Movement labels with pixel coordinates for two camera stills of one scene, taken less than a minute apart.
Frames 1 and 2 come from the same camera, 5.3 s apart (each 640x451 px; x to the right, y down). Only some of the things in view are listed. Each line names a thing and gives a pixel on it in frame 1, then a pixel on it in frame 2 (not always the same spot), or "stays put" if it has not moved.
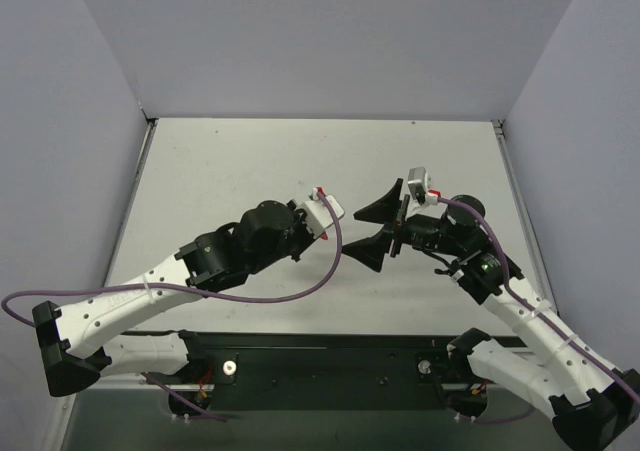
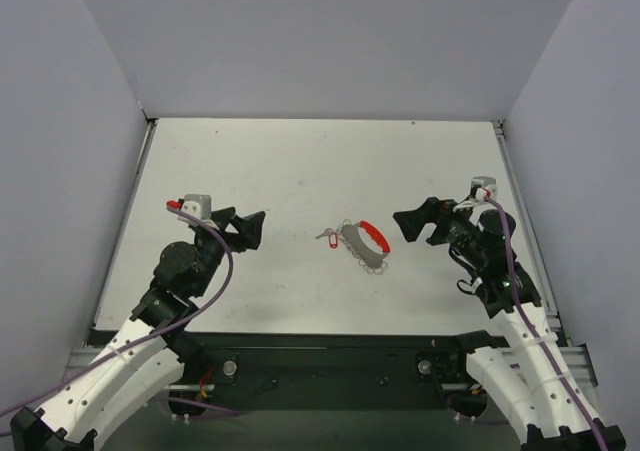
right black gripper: [398, 227] → [437, 222]
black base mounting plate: [320, 371] stays put
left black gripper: [298, 244] → [226, 226]
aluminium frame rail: [544, 280] stays put
